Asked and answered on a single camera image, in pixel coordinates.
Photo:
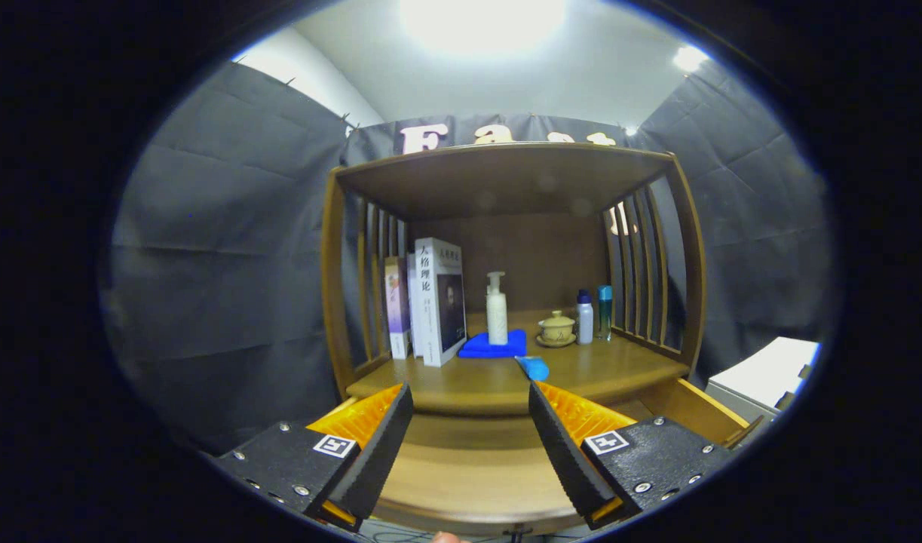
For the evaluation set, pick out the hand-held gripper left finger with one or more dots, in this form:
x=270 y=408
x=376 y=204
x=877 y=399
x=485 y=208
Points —
x=374 y=460

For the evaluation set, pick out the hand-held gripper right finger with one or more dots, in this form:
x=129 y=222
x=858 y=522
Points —
x=566 y=460

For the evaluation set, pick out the black drawer knob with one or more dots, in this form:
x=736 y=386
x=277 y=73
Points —
x=518 y=532

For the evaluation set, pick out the white and blue cosmetic tube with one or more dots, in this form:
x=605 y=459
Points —
x=534 y=368

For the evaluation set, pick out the wooden countertop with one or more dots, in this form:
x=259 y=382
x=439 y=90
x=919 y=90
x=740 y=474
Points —
x=596 y=369

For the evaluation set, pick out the brown wooden cabinet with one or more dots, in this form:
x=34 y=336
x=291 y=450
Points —
x=536 y=256

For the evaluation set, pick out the yellow lidded teacup with saucer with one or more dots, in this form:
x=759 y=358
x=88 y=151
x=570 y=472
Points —
x=556 y=330

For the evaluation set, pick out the white bottle with blue cap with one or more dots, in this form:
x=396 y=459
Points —
x=584 y=320

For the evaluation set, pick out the blue folded cloth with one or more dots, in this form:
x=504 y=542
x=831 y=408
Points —
x=479 y=347

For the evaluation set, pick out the teal bottle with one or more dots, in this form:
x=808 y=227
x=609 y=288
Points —
x=604 y=313

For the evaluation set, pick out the purple book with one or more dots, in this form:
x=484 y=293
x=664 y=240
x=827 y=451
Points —
x=397 y=309

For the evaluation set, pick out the white pump bottle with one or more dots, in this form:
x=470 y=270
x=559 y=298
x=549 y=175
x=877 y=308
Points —
x=497 y=317

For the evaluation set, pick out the thick white book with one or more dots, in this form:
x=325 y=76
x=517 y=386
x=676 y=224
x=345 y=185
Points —
x=438 y=302

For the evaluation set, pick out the white storage unit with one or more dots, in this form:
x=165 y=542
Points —
x=770 y=373

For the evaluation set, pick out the black backdrop cloth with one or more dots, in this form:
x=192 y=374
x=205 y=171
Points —
x=219 y=264

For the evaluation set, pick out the small ceiling light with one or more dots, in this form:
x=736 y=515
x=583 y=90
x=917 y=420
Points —
x=689 y=58

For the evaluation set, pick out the large ceiling light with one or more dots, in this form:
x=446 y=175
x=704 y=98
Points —
x=483 y=19

